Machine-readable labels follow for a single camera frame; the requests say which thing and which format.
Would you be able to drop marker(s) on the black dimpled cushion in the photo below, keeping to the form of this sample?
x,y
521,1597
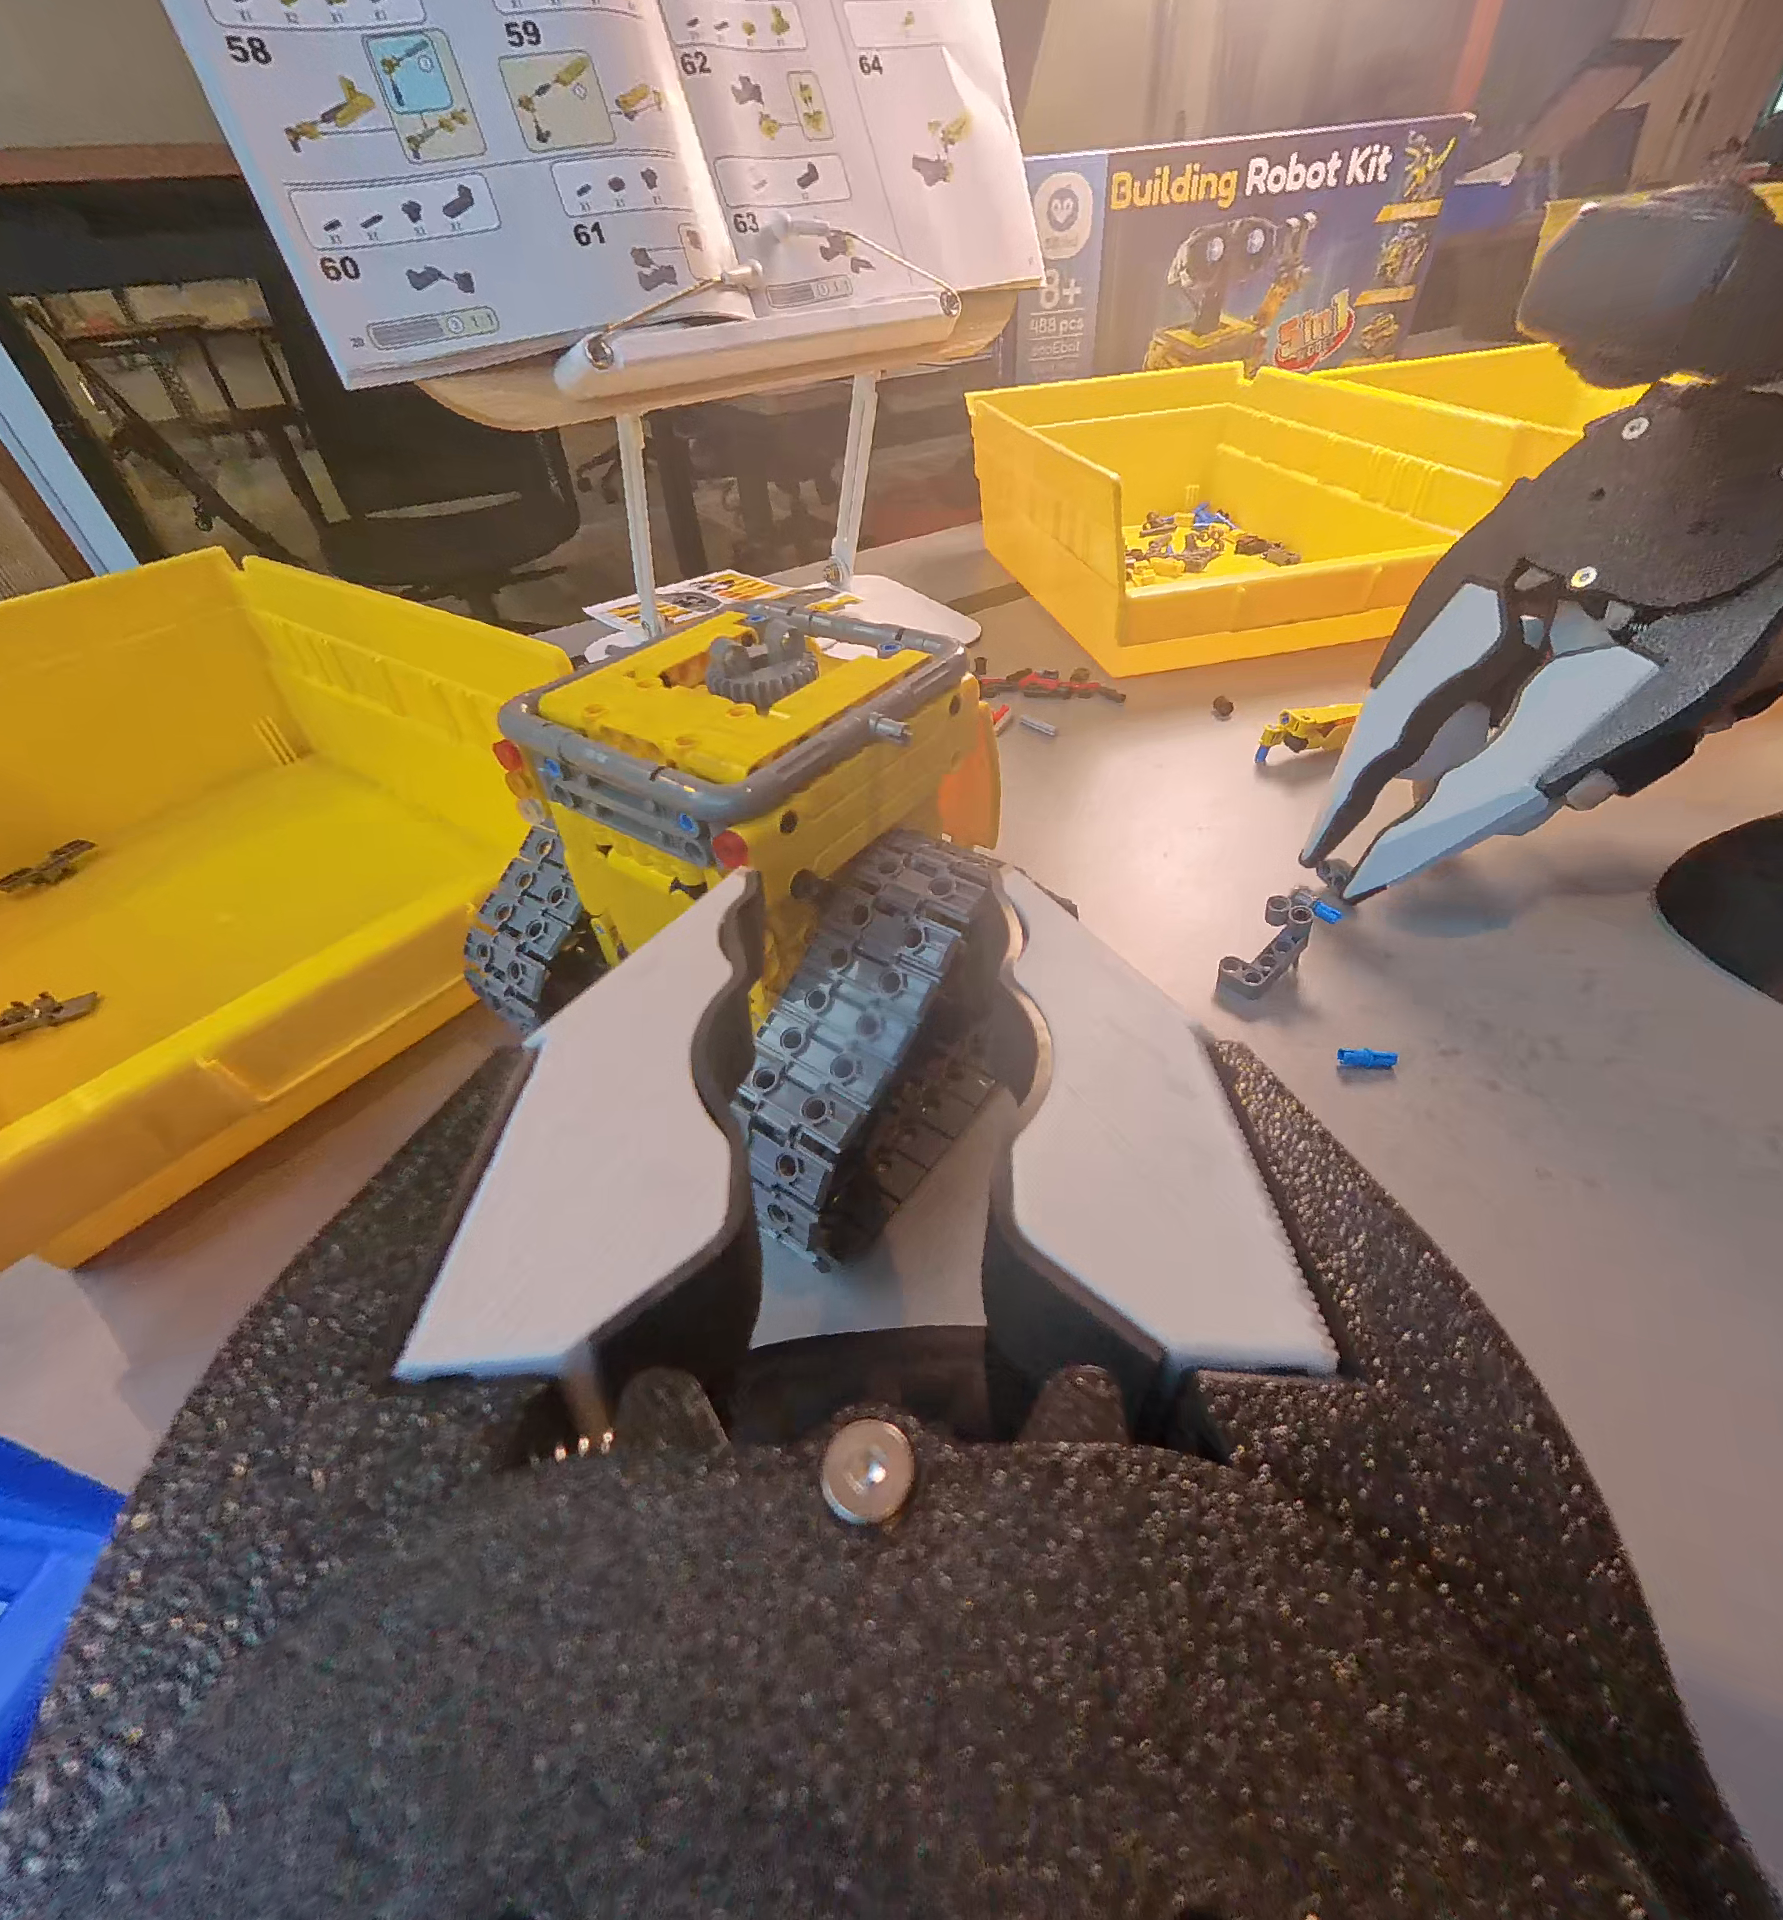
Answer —
x,y
1761,916

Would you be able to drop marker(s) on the blue printed cardboard box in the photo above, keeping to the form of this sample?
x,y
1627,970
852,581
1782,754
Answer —
x,y
1250,181

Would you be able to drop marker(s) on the pile of small building pieces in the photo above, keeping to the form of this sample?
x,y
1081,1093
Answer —
x,y
1042,692

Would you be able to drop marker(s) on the black office chair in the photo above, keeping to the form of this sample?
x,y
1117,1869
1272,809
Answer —
x,y
382,452

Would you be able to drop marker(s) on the yellow toy tracked robot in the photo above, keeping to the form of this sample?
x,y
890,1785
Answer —
x,y
742,705

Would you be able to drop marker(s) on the dark grey link piece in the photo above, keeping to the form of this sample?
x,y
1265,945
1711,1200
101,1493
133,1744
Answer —
x,y
46,868
31,1017

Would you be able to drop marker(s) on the grey bent beam piece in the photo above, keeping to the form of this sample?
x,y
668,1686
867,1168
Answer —
x,y
1261,954

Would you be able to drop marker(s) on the small yellow block assembly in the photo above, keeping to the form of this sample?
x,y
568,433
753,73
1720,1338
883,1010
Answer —
x,y
1307,730

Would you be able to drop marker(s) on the grey desk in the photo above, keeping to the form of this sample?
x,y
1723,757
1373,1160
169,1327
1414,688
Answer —
x,y
1552,1200

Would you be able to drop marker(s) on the small grey connector piece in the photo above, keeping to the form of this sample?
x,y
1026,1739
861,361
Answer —
x,y
1288,904

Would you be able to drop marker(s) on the instruction booklet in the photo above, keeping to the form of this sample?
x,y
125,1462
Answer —
x,y
472,181

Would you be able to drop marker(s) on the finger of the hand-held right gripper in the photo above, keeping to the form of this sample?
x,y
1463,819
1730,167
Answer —
x,y
1523,764
1419,705

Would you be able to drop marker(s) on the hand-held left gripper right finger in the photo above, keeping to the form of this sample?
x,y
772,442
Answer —
x,y
1164,1200

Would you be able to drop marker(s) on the printed sticker sheet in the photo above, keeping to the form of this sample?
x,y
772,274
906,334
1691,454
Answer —
x,y
684,594

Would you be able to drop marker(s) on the wide yellow bin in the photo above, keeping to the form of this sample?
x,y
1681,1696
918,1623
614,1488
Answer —
x,y
204,932

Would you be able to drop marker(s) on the white book stand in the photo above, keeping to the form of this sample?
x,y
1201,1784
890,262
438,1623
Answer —
x,y
713,347

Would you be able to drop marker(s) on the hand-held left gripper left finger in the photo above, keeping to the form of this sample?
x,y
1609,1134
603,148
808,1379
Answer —
x,y
577,1200

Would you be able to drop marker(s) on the large yellow bin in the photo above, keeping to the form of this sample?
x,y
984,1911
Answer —
x,y
1250,616

